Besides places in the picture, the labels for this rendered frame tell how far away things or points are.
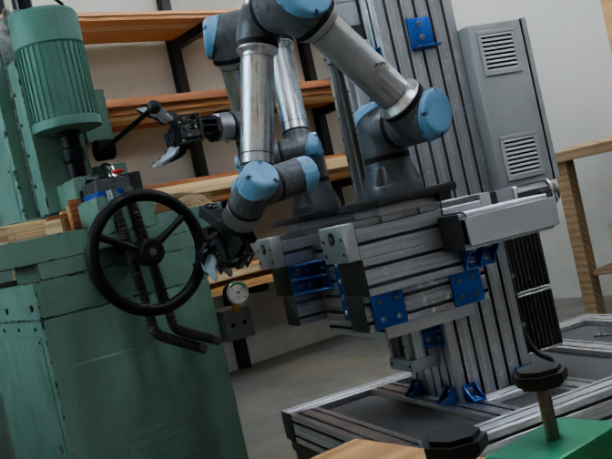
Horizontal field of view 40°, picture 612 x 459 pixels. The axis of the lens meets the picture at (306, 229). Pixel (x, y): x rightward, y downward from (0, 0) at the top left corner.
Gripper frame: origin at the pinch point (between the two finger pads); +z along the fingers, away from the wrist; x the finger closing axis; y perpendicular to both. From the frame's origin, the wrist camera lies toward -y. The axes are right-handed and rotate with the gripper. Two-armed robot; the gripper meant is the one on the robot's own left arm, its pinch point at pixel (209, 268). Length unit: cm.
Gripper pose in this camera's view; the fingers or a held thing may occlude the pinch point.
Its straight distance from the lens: 189.9
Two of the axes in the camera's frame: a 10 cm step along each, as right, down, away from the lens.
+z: -3.5, 6.1, 7.2
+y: 4.8, 7.7, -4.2
